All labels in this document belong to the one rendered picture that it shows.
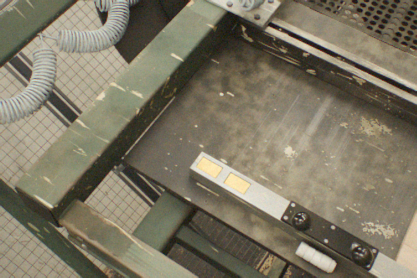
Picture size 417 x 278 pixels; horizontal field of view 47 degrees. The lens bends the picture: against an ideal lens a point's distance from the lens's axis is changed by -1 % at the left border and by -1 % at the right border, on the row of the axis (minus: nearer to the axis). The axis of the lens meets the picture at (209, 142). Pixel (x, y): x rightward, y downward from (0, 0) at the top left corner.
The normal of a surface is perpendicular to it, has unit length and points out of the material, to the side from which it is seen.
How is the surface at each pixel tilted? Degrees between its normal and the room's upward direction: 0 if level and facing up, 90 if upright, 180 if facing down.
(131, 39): 90
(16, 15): 90
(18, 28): 90
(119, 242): 53
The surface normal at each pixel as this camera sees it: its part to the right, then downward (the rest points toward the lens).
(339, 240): 0.06, -0.52
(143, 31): 0.55, -0.14
